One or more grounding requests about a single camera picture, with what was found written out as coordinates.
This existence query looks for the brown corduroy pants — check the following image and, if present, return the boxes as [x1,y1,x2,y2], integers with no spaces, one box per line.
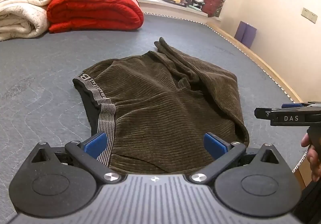
[73,38,249,174]

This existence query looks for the right hand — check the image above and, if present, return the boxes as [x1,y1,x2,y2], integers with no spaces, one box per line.
[301,133,320,182]

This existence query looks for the grey quilted mattress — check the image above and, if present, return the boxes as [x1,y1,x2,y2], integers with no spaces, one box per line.
[1,15,306,223]

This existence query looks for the purple folded mat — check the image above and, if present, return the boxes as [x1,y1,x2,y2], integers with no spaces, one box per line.
[234,21,257,48]

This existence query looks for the red folded quilt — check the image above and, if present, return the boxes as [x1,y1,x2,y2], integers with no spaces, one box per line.
[47,0,144,33]

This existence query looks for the panda plush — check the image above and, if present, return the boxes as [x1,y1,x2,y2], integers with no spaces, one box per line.
[192,0,205,10]

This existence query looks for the dark red cushion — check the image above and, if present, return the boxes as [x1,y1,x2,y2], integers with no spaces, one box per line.
[202,0,225,17]

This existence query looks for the cream folded blanket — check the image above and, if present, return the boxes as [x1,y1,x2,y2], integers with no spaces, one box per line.
[1,0,52,41]

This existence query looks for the wall switch plate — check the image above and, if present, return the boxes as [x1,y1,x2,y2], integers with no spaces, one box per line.
[301,8,318,23]

